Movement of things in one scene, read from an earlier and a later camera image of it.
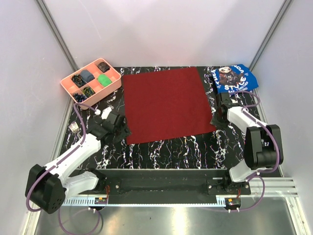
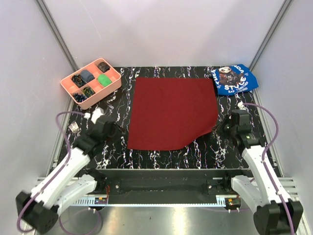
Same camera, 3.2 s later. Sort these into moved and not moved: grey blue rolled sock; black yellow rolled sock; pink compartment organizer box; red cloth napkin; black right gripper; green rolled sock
Moved: black right gripper; red cloth napkin
Not moved: pink compartment organizer box; black yellow rolled sock; green rolled sock; grey blue rolled sock
